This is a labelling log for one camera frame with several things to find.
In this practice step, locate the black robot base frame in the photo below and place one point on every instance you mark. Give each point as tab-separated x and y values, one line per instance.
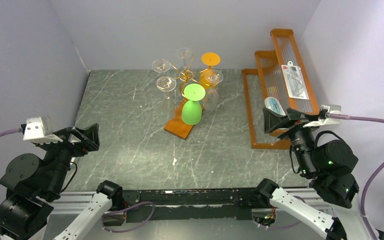
149	211

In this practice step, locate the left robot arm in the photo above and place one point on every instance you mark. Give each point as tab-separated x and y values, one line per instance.
33	183

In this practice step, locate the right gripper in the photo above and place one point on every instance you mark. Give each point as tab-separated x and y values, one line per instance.
287	124

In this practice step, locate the green plastic goblet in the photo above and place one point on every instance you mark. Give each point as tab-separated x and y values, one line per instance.
192	110

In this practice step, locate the orange wooden tiered shelf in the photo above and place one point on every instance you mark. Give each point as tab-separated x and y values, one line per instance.
282	75

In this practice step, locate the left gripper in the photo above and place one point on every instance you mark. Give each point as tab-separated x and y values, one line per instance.
90	139

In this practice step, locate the blue packaged item on shelf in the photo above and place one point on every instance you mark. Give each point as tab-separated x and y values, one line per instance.
274	105

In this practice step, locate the white packaged item on shelf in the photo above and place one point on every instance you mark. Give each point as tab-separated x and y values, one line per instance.
294	81

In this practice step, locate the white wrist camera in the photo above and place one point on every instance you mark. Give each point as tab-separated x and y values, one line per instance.
39	130
323	118

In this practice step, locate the gold wire wine glass rack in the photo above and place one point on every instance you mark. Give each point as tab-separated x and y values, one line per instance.
185	76

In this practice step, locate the aluminium frame rail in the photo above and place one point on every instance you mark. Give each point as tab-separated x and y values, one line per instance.
73	202

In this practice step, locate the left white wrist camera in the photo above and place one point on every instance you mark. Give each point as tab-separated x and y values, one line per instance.
39	130

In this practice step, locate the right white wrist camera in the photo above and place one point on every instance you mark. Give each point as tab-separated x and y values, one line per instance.
323	118

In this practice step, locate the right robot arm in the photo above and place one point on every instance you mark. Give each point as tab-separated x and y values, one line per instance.
329	168

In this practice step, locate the orange plastic goblet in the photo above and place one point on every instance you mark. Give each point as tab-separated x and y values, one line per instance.
210	59

